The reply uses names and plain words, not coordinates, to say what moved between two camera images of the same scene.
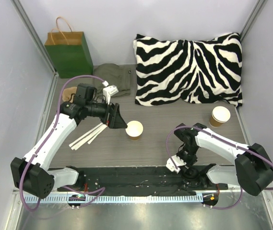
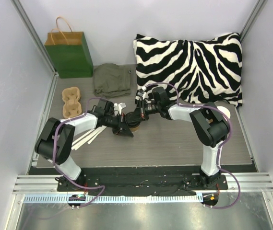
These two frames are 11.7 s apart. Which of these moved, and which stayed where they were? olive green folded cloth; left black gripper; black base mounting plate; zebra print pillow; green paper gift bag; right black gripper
Moved: right black gripper; left black gripper
Stayed: olive green folded cloth; zebra print pillow; green paper gift bag; black base mounting plate
